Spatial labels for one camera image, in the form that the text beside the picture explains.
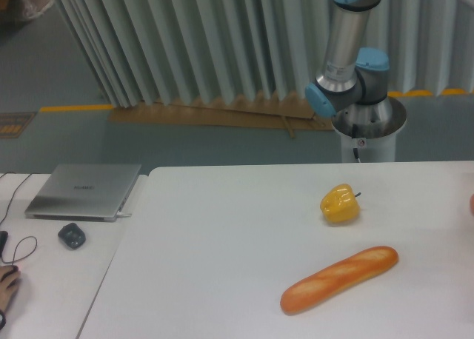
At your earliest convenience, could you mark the person's hand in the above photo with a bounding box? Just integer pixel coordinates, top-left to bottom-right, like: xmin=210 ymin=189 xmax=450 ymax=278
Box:
xmin=0 ymin=265 xmax=21 ymax=312

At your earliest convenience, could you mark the black computer mouse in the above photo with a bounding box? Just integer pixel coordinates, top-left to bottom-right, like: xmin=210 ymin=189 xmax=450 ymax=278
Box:
xmin=1 ymin=265 xmax=19 ymax=281

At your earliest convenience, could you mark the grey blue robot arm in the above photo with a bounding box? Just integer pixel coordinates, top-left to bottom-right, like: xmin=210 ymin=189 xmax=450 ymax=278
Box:
xmin=305 ymin=0 xmax=473 ymax=117

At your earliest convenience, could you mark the striped sleeve forearm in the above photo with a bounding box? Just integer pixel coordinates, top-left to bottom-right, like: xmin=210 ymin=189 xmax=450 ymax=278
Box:
xmin=0 ymin=311 xmax=6 ymax=330

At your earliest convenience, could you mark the black pen-like object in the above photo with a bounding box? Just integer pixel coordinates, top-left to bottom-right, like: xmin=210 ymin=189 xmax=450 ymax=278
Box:
xmin=0 ymin=231 xmax=9 ymax=258

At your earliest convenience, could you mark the dark grey small device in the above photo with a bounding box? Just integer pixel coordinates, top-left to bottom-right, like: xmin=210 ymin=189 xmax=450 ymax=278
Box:
xmin=58 ymin=223 xmax=87 ymax=250

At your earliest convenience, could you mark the silver closed laptop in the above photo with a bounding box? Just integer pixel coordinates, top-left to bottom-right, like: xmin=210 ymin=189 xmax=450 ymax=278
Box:
xmin=25 ymin=164 xmax=141 ymax=221

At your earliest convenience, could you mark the folded white partition screen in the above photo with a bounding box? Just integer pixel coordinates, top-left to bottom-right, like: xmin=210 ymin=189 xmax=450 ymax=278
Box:
xmin=54 ymin=0 xmax=473 ymax=107

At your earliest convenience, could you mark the orange baguette bread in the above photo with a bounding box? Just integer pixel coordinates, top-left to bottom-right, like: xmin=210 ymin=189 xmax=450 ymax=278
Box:
xmin=280 ymin=246 xmax=399 ymax=315

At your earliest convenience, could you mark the brown cardboard sheet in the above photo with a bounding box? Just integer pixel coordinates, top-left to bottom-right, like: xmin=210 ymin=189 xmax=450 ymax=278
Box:
xmin=107 ymin=102 xmax=333 ymax=138

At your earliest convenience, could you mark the yellow bell pepper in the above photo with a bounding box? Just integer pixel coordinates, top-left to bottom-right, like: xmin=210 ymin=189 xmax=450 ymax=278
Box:
xmin=320 ymin=184 xmax=361 ymax=224

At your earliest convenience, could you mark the orange object at edge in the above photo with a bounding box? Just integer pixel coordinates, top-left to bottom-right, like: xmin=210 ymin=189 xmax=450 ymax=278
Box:
xmin=469 ymin=194 xmax=474 ymax=215

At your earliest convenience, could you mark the thin black mouse cable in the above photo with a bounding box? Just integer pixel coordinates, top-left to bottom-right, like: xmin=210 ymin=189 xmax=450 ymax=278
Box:
xmin=2 ymin=235 xmax=39 ymax=265

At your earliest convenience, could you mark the black laptop cable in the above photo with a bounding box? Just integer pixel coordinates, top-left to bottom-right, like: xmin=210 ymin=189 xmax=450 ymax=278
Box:
xmin=0 ymin=172 xmax=34 ymax=225

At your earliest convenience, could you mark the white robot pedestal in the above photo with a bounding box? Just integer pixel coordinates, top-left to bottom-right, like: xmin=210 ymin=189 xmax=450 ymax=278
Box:
xmin=331 ymin=97 xmax=407 ymax=163

